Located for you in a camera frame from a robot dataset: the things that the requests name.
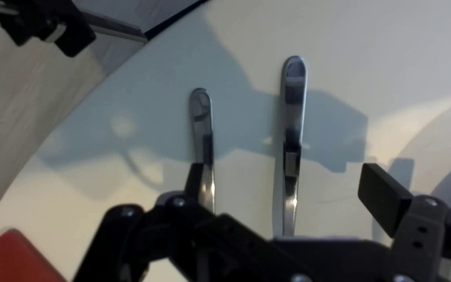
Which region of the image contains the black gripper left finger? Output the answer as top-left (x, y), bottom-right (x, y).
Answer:
top-left (74, 161), bottom-right (290, 282)

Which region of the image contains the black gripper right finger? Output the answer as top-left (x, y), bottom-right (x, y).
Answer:
top-left (357, 161), bottom-right (451, 282)

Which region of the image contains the silver spoon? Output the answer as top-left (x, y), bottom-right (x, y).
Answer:
top-left (187, 86), bottom-right (218, 213)

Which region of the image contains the silver fork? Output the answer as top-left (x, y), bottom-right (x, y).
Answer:
top-left (271, 55), bottom-right (310, 240)

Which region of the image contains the red spatula with wooden handle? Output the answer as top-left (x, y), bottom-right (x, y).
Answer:
top-left (0, 227), bottom-right (68, 282)

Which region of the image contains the black clamp with red handle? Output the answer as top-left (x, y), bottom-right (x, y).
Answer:
top-left (0, 0), bottom-right (98, 58)

